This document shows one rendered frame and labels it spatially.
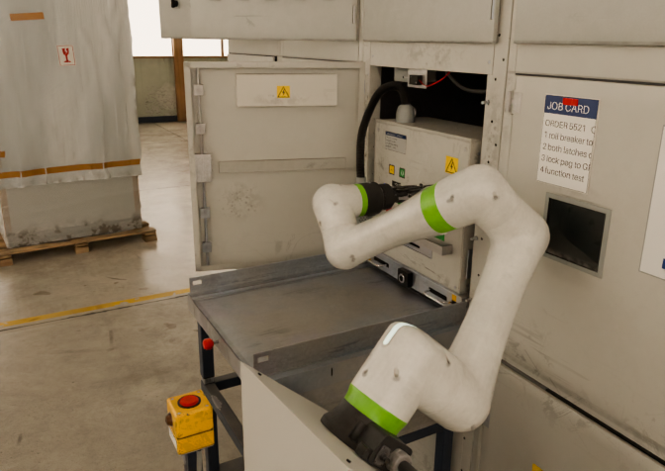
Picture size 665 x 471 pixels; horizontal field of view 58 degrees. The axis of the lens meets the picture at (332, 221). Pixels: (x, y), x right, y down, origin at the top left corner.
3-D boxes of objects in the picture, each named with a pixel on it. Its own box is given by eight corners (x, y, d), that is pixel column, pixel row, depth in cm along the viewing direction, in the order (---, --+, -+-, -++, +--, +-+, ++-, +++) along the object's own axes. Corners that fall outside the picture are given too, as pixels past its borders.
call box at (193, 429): (178, 457, 128) (175, 416, 125) (168, 436, 135) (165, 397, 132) (215, 445, 132) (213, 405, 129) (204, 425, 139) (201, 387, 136)
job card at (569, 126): (586, 194, 134) (599, 99, 128) (534, 181, 147) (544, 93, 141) (588, 194, 135) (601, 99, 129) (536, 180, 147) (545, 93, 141)
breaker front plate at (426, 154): (455, 299, 181) (467, 141, 168) (369, 250, 222) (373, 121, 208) (459, 298, 182) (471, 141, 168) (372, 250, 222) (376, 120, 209)
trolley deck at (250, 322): (259, 405, 148) (259, 384, 147) (188, 309, 200) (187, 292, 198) (471, 343, 180) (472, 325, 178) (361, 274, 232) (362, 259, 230)
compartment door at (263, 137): (195, 265, 225) (183, 60, 204) (358, 254, 238) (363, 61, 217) (195, 271, 219) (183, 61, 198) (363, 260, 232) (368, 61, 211)
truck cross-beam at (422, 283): (460, 316, 180) (461, 298, 179) (364, 260, 225) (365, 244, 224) (473, 313, 183) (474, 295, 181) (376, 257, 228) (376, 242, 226)
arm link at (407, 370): (420, 451, 113) (474, 366, 116) (362, 415, 106) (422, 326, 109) (384, 422, 124) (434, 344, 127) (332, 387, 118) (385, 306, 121)
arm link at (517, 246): (491, 449, 119) (568, 227, 139) (439, 413, 112) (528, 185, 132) (443, 435, 129) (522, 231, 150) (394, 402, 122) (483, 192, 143)
